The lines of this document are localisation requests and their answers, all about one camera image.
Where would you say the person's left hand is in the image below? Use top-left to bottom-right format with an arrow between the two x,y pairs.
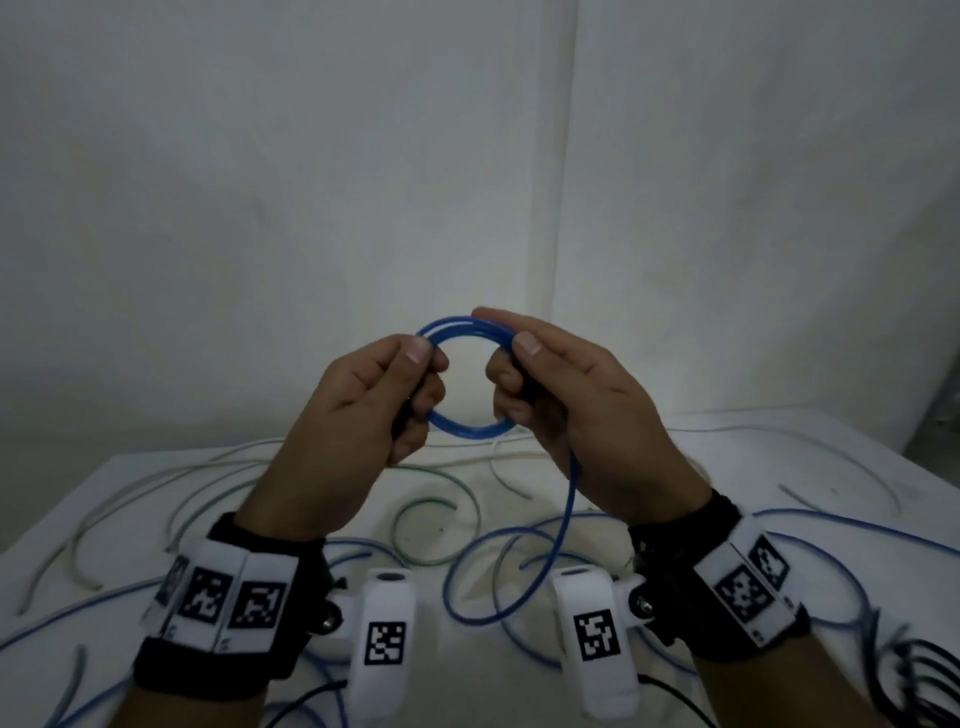
238,333 -> 451,543

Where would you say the person's right hand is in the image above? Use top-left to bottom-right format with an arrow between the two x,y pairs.
472,306 -> 714,528

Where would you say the blue cable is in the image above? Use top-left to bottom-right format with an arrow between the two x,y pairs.
750,507 -> 960,633
0,576 -> 172,655
414,315 -> 583,627

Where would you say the person's left forearm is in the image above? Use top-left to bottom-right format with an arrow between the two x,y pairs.
142,684 -> 270,728

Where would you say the person's right forearm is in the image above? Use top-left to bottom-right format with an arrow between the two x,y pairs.
688,639 -> 885,728

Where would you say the short white cable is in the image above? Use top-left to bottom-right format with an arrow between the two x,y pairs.
489,448 -> 535,501

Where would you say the green cable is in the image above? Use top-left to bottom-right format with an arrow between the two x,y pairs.
165,462 -> 483,570

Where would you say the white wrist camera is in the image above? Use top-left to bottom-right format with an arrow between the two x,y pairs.
552,566 -> 651,722
321,567 -> 419,728

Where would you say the black wrist strap with markers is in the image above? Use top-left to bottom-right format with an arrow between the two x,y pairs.
132,513 -> 336,703
627,488 -> 813,666

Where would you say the long white cable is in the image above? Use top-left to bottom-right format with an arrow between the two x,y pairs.
666,425 -> 906,516
15,438 -> 288,618

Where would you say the thin black camera cable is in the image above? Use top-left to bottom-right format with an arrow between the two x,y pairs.
637,673 -> 720,728
261,678 -> 351,728

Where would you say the loose blue cable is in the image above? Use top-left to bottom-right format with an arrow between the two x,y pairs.
750,507 -> 960,633
0,576 -> 172,655

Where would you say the short grey cable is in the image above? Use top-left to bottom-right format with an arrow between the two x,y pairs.
63,643 -> 90,717

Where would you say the bundle of black cables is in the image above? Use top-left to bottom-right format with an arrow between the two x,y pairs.
861,624 -> 960,728

